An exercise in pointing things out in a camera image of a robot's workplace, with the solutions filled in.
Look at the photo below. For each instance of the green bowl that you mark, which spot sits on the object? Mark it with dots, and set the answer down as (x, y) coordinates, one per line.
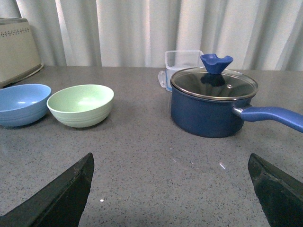
(81, 106)

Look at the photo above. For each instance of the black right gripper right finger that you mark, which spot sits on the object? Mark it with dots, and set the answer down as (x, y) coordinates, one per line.
(280, 195)

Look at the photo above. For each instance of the blue bowl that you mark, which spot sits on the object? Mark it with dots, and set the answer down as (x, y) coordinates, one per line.
(23, 104)

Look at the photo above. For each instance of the cream toaster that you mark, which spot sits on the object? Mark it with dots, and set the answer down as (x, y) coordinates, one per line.
(19, 57)

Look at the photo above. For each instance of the blue saucepan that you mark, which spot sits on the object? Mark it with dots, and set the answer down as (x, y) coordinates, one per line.
(222, 118)

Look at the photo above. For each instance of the white curtain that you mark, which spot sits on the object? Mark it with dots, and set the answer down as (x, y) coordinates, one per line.
(258, 34)

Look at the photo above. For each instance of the glass lid with blue knob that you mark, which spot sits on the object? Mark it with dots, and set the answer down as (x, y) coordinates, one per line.
(214, 81)

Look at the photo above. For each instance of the clear plastic container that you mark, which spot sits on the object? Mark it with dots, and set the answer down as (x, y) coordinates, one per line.
(177, 60)

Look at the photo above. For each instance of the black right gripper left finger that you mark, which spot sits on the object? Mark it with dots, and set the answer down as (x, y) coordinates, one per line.
(60, 203)

